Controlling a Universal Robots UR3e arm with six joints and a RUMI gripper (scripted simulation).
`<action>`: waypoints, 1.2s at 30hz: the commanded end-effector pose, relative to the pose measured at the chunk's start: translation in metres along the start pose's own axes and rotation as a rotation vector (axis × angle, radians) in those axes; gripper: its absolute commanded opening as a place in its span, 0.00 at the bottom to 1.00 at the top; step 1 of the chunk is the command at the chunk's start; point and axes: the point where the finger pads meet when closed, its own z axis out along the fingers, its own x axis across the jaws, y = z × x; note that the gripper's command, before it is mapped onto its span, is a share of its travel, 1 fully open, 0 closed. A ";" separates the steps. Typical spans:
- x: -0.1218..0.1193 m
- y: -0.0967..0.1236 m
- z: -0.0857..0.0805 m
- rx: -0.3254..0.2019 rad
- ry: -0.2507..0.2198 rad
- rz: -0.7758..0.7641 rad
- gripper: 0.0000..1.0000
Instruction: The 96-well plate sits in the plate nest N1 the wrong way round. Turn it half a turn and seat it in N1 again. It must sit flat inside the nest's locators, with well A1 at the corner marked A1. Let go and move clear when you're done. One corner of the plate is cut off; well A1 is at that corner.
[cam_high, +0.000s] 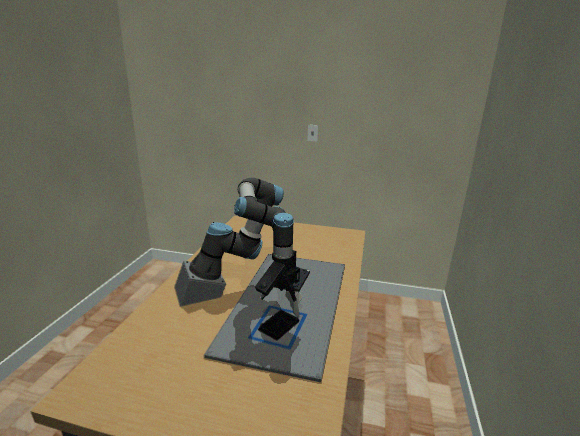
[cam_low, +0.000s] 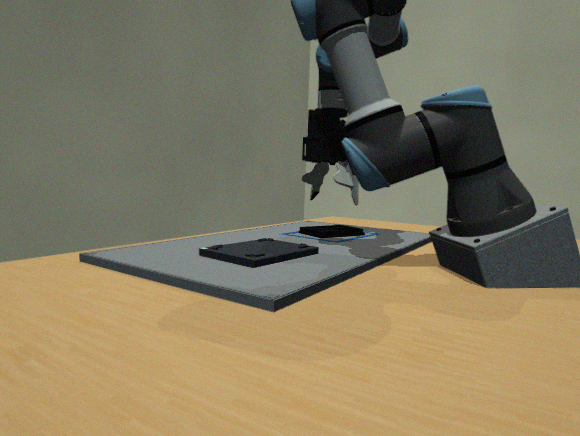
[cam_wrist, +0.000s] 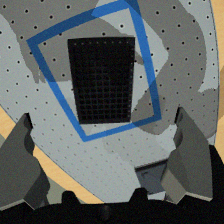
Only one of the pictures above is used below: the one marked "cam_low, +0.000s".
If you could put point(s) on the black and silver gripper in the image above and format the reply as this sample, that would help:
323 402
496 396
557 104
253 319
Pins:
327 150

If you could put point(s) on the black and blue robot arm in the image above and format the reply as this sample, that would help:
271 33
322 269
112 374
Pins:
385 146

